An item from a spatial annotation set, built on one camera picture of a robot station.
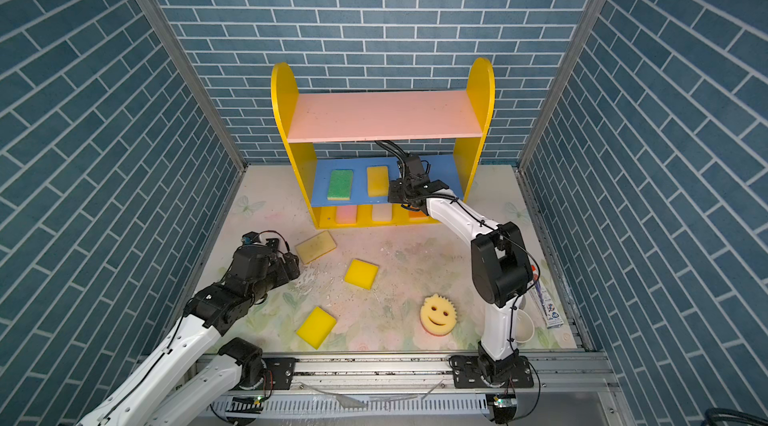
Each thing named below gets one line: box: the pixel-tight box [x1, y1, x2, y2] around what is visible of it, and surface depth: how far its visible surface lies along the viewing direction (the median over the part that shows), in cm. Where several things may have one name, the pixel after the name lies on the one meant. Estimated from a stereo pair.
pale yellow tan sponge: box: [295, 230, 337, 265], surface depth 98 cm
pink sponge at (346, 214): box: [336, 205, 358, 224], surface depth 104 cm
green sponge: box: [327, 169, 353, 201], surface depth 96 cm
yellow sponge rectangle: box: [367, 166, 389, 197], surface depth 96 cm
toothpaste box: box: [528, 265, 564, 329], surface depth 84 cm
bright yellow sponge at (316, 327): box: [296, 306, 337, 350], surface depth 82 cm
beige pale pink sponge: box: [372, 204, 393, 222], surface depth 103 cm
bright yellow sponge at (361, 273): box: [344, 259, 379, 290], surface depth 93 cm
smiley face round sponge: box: [420, 293, 457, 337], surface depth 82 cm
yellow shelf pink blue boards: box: [271, 58, 495, 229], surface depth 85 cm
